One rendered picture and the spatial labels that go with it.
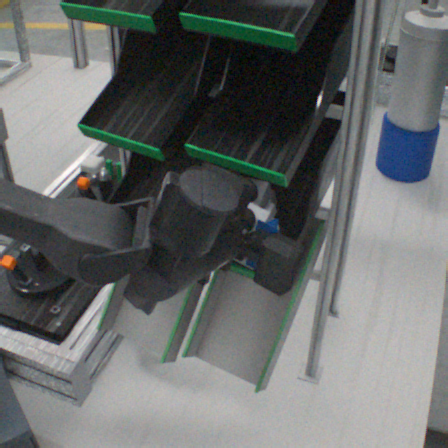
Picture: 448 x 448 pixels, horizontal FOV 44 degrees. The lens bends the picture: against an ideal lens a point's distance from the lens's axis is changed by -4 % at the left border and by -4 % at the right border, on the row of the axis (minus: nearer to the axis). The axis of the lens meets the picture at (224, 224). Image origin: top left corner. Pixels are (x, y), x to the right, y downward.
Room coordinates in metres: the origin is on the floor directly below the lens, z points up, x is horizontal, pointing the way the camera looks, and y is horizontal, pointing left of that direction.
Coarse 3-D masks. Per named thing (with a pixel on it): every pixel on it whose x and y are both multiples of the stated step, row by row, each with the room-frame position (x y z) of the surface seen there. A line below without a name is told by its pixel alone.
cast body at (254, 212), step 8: (248, 208) 0.54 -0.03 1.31; (256, 208) 0.54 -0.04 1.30; (264, 208) 0.58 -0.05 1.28; (272, 208) 0.57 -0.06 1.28; (248, 216) 0.52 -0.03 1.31; (256, 216) 0.53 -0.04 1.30; (264, 216) 0.53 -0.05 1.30; (272, 216) 0.58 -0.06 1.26; (248, 224) 0.52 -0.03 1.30; (256, 224) 0.52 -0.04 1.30; (248, 232) 0.51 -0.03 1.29
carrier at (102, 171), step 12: (96, 156) 1.16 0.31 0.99; (84, 168) 1.12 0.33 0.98; (96, 168) 1.12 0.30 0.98; (108, 168) 1.05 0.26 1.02; (120, 168) 1.04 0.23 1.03; (72, 180) 1.09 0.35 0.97; (96, 180) 1.06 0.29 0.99; (108, 180) 1.01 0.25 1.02; (120, 180) 1.05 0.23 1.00; (60, 192) 1.04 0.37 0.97; (72, 192) 1.04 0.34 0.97; (96, 192) 1.01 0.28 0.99; (108, 192) 1.00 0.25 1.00
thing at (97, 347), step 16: (96, 144) 1.26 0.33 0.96; (80, 160) 1.19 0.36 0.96; (64, 176) 1.12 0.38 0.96; (48, 192) 1.05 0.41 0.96; (96, 304) 0.71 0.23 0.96; (80, 320) 0.67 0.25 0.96; (96, 320) 0.67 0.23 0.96; (80, 336) 0.64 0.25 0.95; (96, 336) 0.64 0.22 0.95; (112, 336) 0.68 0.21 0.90; (80, 352) 0.59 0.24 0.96; (96, 352) 0.63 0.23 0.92; (112, 352) 0.67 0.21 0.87; (96, 368) 0.62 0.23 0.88
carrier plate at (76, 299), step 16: (16, 240) 0.87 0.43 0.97; (0, 256) 0.82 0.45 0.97; (0, 272) 0.78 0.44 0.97; (0, 288) 0.73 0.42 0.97; (80, 288) 0.74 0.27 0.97; (96, 288) 0.74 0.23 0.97; (0, 304) 0.69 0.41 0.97; (16, 304) 0.69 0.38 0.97; (32, 304) 0.69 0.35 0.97; (48, 304) 0.69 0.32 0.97; (64, 304) 0.70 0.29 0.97; (80, 304) 0.70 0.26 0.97; (16, 320) 0.66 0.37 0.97; (32, 320) 0.65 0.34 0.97; (48, 320) 0.66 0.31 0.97; (64, 320) 0.66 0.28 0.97; (48, 336) 0.63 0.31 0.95; (64, 336) 0.63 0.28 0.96
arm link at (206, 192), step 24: (168, 192) 0.40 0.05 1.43; (192, 192) 0.40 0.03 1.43; (216, 192) 0.41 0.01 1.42; (144, 216) 0.42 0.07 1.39; (168, 216) 0.40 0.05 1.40; (192, 216) 0.39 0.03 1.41; (216, 216) 0.39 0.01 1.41; (144, 240) 0.39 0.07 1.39; (168, 240) 0.39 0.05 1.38; (192, 240) 0.39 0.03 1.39; (96, 264) 0.37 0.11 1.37; (120, 264) 0.37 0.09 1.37; (144, 264) 0.38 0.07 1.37
